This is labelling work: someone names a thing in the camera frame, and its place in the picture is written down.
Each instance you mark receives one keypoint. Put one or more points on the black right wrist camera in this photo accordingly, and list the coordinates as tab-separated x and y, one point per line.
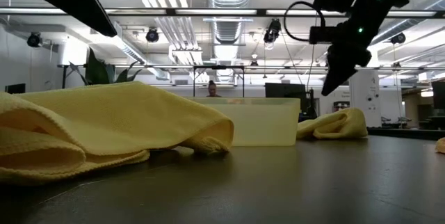
321	34

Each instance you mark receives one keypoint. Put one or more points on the translucent yellow plastic bin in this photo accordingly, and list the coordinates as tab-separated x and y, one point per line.
264	123

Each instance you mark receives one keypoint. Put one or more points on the black computer monitor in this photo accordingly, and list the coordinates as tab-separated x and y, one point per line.
285	90

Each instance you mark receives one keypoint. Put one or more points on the black table border frame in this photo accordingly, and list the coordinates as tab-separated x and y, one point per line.
406	134

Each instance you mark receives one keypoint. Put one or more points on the dark background monitor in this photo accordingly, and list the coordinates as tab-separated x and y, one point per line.
439	95

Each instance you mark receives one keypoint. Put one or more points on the green plant in white pot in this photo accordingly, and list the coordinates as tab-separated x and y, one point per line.
95	72

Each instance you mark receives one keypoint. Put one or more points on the yellow microfiber towel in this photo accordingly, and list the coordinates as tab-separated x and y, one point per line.
333	125
104	119

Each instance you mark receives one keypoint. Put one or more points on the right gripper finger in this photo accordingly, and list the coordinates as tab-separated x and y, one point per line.
335	78

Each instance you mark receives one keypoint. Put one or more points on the black wall screen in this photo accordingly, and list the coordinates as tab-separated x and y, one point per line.
15	88

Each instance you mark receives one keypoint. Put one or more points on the silver ventilation duct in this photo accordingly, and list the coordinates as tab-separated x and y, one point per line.
227	29

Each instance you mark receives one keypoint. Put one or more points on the black round ceiling fixture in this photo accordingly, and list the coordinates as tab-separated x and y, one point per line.
398	38
34	39
272	31
152	35

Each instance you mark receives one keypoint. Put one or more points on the red storage shelf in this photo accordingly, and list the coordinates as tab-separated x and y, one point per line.
341	105

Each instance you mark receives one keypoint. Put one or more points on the white pillar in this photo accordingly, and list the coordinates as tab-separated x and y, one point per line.
365	95

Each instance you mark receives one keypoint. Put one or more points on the black overhead light bar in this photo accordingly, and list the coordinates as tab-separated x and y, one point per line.
260	12

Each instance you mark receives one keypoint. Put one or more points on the person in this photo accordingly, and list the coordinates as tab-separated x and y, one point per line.
212	91

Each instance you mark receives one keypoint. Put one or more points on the orange microfiber towel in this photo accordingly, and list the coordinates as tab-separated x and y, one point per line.
441	145

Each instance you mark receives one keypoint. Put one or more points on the black vertical pole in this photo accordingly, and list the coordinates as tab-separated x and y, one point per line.
64	76

